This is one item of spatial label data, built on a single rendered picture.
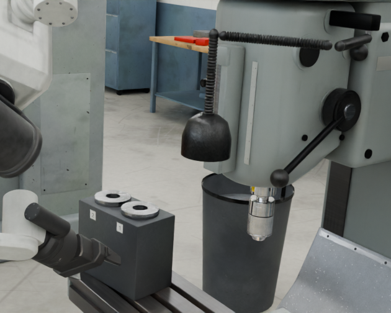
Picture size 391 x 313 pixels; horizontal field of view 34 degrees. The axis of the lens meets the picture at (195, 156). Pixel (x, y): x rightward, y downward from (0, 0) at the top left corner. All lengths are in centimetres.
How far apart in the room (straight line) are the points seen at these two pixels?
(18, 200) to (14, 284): 238
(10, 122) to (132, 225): 57
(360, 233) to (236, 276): 176
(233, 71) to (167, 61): 760
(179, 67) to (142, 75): 53
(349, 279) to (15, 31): 92
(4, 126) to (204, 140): 29
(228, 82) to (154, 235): 56
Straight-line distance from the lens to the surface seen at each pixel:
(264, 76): 103
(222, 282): 328
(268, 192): 116
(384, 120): 120
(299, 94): 104
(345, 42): 88
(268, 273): 329
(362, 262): 153
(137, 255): 148
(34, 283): 360
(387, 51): 116
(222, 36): 89
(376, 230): 151
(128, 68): 849
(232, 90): 105
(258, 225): 118
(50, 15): 103
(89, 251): 134
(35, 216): 119
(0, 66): 103
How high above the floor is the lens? 167
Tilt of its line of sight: 16 degrees down
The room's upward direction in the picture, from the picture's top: 4 degrees clockwise
